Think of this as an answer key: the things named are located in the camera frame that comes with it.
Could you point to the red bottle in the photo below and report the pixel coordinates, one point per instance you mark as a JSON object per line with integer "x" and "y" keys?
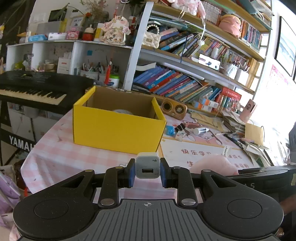
{"x": 108, "y": 72}

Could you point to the white green lid jar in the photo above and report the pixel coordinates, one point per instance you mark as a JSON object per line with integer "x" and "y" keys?
{"x": 114, "y": 80}

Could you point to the brown envelope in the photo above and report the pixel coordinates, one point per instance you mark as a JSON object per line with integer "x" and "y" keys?
{"x": 254, "y": 133}

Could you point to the white red small box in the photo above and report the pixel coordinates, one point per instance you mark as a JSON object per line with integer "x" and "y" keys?
{"x": 180, "y": 135}

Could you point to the orange white carton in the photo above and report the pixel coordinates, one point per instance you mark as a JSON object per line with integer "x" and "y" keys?
{"x": 200, "y": 106}
{"x": 208, "y": 102}

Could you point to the yellow tape roll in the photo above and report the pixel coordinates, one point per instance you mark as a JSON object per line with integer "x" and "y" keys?
{"x": 123, "y": 111}

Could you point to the pink cartoon desk mat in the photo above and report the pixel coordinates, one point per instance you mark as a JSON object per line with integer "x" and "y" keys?
{"x": 56, "y": 157}

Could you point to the orange white carton upper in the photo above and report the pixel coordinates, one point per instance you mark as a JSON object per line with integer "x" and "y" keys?
{"x": 208, "y": 102}

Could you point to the black binder clip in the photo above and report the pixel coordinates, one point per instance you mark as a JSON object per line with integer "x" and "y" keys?
{"x": 180, "y": 128}

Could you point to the black Yamaha keyboard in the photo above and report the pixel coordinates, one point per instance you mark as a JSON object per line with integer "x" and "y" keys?
{"x": 47, "y": 91}

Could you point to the orange white carton lower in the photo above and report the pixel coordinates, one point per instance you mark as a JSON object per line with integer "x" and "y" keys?
{"x": 200, "y": 106}

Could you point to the person right hand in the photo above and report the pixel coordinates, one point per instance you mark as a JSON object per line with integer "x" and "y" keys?
{"x": 289, "y": 204}

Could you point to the white USB charger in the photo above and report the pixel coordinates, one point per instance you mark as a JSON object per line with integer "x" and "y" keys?
{"x": 147, "y": 165}

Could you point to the white bookshelf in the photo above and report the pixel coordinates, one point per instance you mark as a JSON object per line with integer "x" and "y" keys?
{"x": 165, "y": 52}

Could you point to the pink plush pig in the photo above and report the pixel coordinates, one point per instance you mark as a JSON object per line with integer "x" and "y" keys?
{"x": 217, "y": 163}

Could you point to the brown kraft paper sheets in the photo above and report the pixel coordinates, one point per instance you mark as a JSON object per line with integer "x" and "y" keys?
{"x": 215, "y": 123}

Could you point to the blue crumpled wrapper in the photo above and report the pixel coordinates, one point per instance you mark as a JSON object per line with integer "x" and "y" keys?
{"x": 170, "y": 131}

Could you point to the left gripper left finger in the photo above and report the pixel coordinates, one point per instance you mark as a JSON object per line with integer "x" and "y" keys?
{"x": 114, "y": 179}

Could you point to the brown retro radio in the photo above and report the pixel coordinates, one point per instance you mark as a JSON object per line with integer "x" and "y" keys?
{"x": 174, "y": 108}

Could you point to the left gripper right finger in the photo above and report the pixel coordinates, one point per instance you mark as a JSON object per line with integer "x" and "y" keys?
{"x": 180, "y": 179}

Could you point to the pink phone stand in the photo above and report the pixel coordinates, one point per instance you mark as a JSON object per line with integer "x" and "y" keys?
{"x": 247, "y": 111}

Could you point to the pile of papers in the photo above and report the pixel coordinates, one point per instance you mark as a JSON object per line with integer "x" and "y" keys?
{"x": 236, "y": 126}

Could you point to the digital clock on shelf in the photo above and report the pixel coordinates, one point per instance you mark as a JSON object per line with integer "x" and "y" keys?
{"x": 209, "y": 62}

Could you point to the white spray bottle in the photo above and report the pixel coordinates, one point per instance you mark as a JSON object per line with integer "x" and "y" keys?
{"x": 200, "y": 130}

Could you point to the red thick book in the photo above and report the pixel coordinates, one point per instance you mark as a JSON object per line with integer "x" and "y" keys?
{"x": 231, "y": 93}

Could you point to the white quilted handbag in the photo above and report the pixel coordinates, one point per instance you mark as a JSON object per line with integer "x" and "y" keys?
{"x": 151, "y": 39}

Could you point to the yellow cardboard box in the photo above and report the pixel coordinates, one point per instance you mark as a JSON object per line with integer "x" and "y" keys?
{"x": 95, "y": 124}

